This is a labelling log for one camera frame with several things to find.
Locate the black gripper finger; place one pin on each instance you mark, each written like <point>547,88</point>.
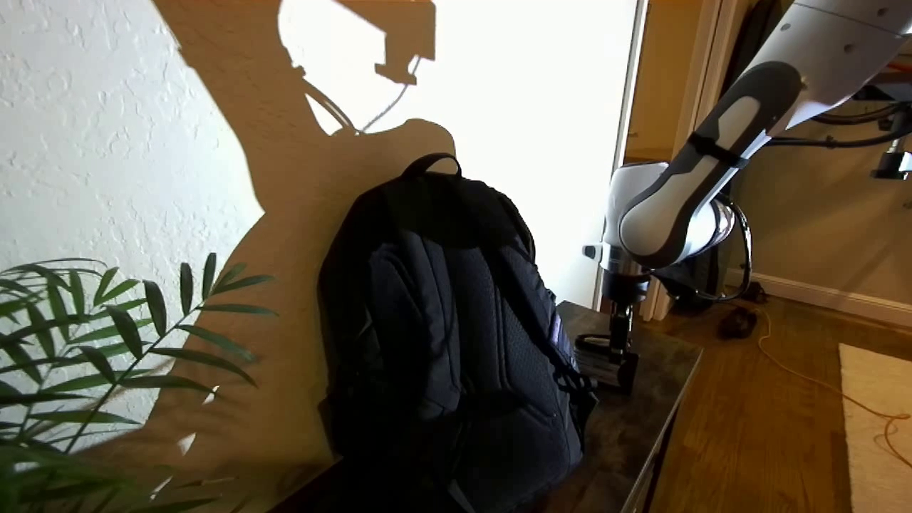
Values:
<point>627,371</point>

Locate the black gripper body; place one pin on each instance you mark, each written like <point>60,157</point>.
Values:
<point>608,336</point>

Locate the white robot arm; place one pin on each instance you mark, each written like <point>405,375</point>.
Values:
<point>660,216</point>

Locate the dark navy backpack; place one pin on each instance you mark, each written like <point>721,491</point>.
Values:
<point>453,381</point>

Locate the dark shoe on floor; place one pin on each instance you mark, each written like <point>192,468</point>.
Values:
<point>739,323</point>

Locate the beige floor rug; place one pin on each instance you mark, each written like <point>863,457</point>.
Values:
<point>879,428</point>

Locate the green palm plant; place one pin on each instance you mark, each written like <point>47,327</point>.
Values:
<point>77,346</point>

